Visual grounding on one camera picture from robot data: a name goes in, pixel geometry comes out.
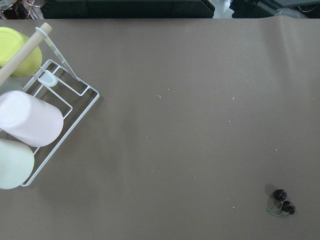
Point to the yellow cup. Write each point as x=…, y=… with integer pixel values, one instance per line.
x=10, y=42

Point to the dark red cherry pair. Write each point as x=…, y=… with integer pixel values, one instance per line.
x=285, y=208

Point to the grey cup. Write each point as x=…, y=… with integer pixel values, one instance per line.
x=11, y=84

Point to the white wire cup rack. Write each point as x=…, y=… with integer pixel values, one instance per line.
x=56, y=83

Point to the pink cup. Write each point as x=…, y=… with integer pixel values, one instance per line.
x=29, y=119

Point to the wooden rack handle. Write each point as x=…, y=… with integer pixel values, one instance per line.
x=40, y=34

